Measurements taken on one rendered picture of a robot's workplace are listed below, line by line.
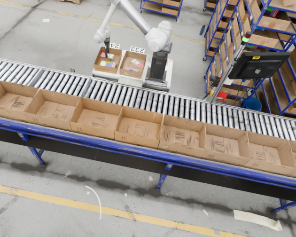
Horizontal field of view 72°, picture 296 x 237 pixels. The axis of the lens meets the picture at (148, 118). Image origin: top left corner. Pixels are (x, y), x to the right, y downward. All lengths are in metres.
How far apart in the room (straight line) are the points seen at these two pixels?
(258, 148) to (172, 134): 0.86
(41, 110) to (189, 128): 1.44
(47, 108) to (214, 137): 1.66
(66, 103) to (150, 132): 0.88
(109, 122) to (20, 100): 0.90
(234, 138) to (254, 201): 1.15
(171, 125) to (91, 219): 1.36
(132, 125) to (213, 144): 0.80
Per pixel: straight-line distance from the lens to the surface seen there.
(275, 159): 2.32
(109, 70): 2.65
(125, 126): 1.96
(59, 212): 2.65
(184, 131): 2.05
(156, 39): 2.12
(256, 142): 2.28
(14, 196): 2.86
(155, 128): 1.99
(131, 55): 2.92
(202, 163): 1.90
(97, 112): 2.07
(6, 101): 2.38
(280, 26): 2.69
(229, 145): 2.14
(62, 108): 2.17
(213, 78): 2.39
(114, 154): 2.11
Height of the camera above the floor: 2.51
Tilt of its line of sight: 53 degrees down
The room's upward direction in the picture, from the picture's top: 12 degrees clockwise
